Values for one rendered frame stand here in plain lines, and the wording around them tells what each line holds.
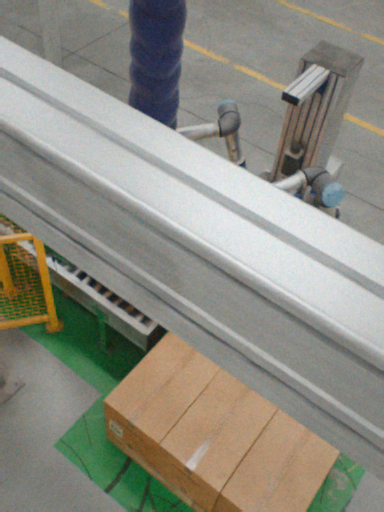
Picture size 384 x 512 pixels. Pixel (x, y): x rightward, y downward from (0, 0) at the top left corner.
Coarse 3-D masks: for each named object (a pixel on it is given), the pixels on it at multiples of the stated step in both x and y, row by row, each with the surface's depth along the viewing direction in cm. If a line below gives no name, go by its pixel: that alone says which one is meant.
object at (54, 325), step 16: (0, 240) 316; (16, 240) 320; (0, 256) 329; (16, 272) 344; (32, 272) 349; (0, 288) 352; (48, 288) 360; (48, 304) 373; (16, 320) 382; (32, 320) 384; (48, 320) 389
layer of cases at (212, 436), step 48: (144, 384) 317; (192, 384) 319; (240, 384) 322; (144, 432) 299; (192, 432) 301; (240, 432) 303; (288, 432) 306; (192, 480) 297; (240, 480) 287; (288, 480) 289
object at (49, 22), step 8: (40, 0) 505; (48, 0) 502; (40, 8) 512; (48, 8) 507; (56, 8) 515; (40, 16) 518; (48, 16) 512; (56, 16) 520; (48, 24) 518; (56, 24) 525; (48, 32) 525; (56, 32) 530; (48, 40) 532; (56, 40) 536; (48, 48) 539; (56, 48) 541; (48, 56) 547; (56, 56) 547; (56, 64) 552
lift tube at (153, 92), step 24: (144, 0) 209; (168, 0) 208; (144, 24) 216; (168, 24) 216; (144, 48) 225; (168, 48) 224; (144, 72) 233; (168, 72) 232; (144, 96) 241; (168, 96) 243; (168, 120) 252
